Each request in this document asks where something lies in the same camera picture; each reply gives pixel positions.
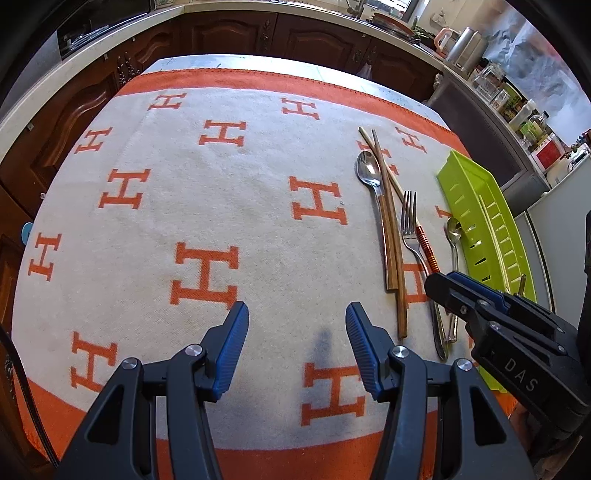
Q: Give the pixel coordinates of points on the small steel spoon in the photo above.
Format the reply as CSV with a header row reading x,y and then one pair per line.
x,y
452,229

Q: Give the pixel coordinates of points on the dark wooden kitchen cabinets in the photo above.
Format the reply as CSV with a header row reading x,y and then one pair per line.
x,y
221,32

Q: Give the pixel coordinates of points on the white kitchen countertop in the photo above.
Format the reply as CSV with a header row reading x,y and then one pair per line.
x,y
258,5

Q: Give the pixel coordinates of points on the clear glass jar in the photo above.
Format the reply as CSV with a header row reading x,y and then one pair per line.
x,y
487,78

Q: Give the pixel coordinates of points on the pink white kettle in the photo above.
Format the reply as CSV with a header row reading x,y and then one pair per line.
x,y
444,38

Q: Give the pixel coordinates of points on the steel chopstick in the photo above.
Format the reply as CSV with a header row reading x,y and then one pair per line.
x,y
521,286

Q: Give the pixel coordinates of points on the steel fork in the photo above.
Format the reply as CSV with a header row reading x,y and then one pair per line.
x,y
411,240

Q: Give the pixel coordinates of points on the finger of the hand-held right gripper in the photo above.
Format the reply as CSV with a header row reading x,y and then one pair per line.
x,y
455,300
480,288

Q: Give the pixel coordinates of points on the black steel integrated stove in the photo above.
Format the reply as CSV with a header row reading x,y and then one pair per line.
x,y
101,23

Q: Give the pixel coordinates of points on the green plastic utensil tray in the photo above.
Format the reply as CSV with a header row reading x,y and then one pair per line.
x,y
466,194

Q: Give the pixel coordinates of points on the red pan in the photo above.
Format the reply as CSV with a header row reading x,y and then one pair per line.
x,y
392,21

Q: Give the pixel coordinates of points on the orange white printed blanket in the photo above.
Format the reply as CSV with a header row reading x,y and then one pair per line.
x,y
258,230

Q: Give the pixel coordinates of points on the pale patterned tablecloth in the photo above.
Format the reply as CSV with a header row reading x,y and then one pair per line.
x,y
277,62

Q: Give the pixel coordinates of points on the steel electric kettle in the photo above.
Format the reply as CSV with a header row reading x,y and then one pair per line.
x,y
464,46

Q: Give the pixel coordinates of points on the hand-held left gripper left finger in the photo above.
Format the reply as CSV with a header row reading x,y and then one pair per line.
x,y
231,350

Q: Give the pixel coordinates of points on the clear bottle green label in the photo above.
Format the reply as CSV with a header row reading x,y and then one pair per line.
x,y
535,129

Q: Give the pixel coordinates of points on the white container red label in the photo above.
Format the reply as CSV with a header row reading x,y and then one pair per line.
x,y
549,152

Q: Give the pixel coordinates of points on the white plastic bottle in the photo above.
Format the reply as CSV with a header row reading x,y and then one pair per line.
x,y
521,115

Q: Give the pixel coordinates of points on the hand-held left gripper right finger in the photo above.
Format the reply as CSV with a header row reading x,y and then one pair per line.
x,y
364,355

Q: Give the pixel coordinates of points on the blue round cabinet sticker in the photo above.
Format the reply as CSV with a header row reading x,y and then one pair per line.
x,y
27,232

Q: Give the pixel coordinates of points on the grey refrigerator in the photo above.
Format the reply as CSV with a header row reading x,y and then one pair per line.
x,y
558,212

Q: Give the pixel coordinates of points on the white plastic bag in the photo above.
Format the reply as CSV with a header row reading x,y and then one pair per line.
x,y
365,70

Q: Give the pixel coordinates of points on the red striped bamboo chopstick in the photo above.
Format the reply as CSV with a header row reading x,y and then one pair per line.
x,y
427,249

